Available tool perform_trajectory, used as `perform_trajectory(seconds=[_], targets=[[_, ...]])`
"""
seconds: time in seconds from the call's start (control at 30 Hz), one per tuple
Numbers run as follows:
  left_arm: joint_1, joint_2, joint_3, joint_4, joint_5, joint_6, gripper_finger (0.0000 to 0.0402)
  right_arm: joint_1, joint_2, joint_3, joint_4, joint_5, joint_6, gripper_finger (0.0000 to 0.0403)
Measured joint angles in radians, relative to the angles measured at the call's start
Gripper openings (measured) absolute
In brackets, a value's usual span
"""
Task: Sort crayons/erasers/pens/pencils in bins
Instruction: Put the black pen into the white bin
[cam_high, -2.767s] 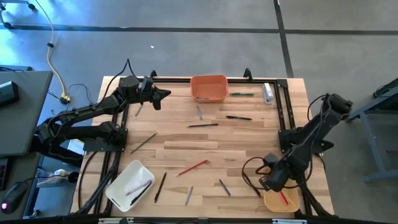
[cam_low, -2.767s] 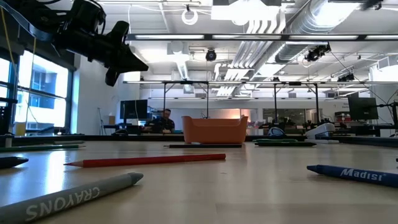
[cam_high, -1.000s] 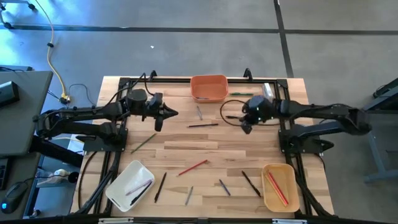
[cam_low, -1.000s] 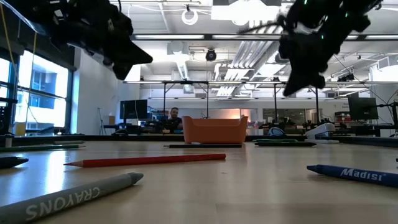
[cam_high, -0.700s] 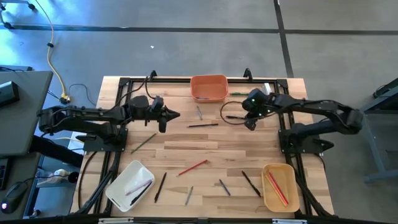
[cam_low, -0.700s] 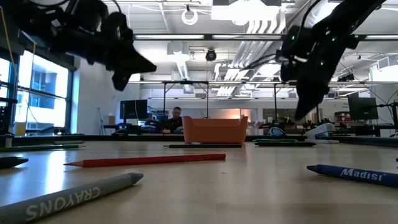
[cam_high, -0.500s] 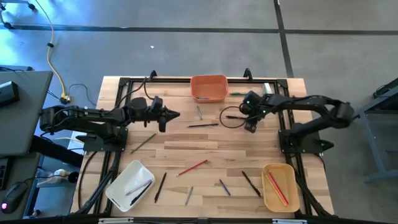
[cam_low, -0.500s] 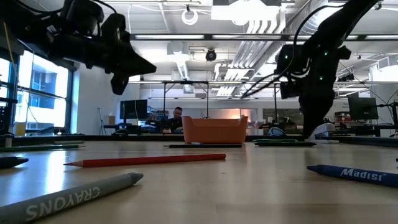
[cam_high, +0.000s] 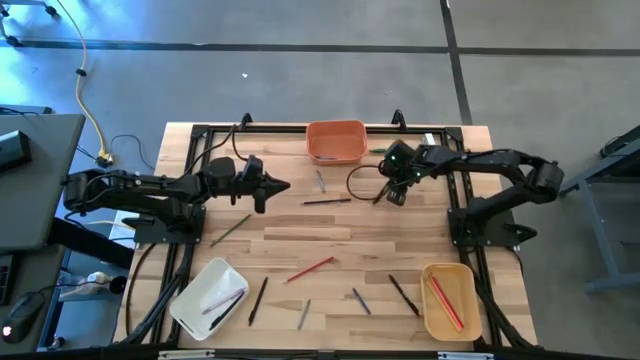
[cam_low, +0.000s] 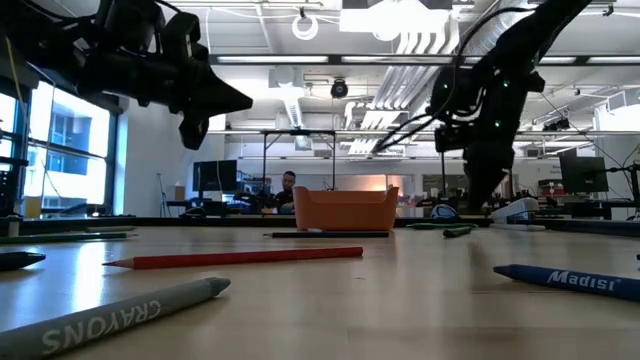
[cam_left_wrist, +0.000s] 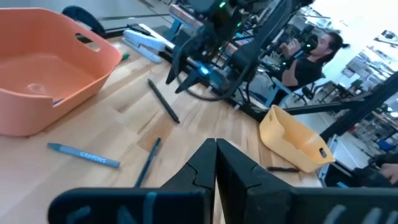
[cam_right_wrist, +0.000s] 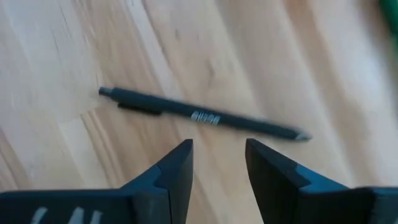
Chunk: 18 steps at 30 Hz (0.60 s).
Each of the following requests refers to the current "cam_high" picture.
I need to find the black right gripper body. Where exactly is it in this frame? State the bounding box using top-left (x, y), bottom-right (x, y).
top-left (379, 139), bottom-right (426, 208)

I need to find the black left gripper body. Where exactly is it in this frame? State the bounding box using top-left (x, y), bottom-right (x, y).
top-left (232, 154), bottom-right (269, 215)

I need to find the green pencil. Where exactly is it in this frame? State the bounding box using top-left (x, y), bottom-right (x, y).
top-left (209, 213), bottom-right (253, 249)

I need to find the black pencil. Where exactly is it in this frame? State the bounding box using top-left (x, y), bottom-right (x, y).
top-left (301, 197), bottom-right (353, 206)

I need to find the red pencil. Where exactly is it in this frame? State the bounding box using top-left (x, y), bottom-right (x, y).
top-left (429, 274), bottom-right (465, 333)
top-left (283, 255), bottom-right (336, 285)

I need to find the blue crayon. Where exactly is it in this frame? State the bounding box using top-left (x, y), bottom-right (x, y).
top-left (351, 286), bottom-right (373, 317)

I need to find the pink pencil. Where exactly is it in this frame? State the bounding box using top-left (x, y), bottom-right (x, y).
top-left (424, 277), bottom-right (460, 331)

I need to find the orange plastic bin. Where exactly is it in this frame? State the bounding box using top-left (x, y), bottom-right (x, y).
top-left (305, 119), bottom-right (369, 167)

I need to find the white plastic bin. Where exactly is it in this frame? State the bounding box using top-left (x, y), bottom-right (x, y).
top-left (168, 256), bottom-right (251, 342)

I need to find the yellow plastic bin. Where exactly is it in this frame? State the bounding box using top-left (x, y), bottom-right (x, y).
top-left (419, 262), bottom-right (484, 343)

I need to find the white paper sheet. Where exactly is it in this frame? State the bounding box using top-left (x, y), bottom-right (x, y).
top-left (108, 207), bottom-right (142, 250)

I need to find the black rig base beam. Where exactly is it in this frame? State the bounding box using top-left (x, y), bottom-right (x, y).
top-left (47, 217), bottom-right (136, 271)

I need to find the blue-grey metal table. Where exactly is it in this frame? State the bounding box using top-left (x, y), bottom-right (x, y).
top-left (552, 124), bottom-right (640, 294)

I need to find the grey desk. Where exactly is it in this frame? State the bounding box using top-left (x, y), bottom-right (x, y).
top-left (0, 113), bottom-right (87, 354)

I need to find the black box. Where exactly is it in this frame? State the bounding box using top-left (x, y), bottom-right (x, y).
top-left (0, 129), bottom-right (33, 174)

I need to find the black keyboard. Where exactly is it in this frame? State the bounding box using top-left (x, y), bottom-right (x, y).
top-left (0, 252), bottom-right (20, 307)

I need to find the black computer mouse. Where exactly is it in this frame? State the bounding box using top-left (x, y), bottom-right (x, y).
top-left (0, 291), bottom-right (50, 345)

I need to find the office chair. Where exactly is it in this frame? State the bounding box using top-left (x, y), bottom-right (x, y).
top-left (0, 0), bottom-right (58, 49)

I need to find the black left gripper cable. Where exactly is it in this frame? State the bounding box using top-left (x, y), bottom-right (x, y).
top-left (189, 124), bottom-right (251, 176)

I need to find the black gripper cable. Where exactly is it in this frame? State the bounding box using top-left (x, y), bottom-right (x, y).
top-left (345, 163), bottom-right (389, 202)
top-left (189, 124), bottom-right (251, 176)

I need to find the black aluminium table frame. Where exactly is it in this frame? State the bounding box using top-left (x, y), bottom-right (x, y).
top-left (119, 123), bottom-right (539, 351)

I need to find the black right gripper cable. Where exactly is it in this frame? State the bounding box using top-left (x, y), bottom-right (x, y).
top-left (345, 163), bottom-right (389, 202)

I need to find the silver metal bracket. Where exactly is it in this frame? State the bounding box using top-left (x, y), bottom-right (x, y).
top-left (158, 349), bottom-right (217, 360)
top-left (438, 351), bottom-right (495, 360)

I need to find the yellow floor cable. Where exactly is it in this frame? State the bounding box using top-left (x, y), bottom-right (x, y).
top-left (53, 0), bottom-right (115, 169)

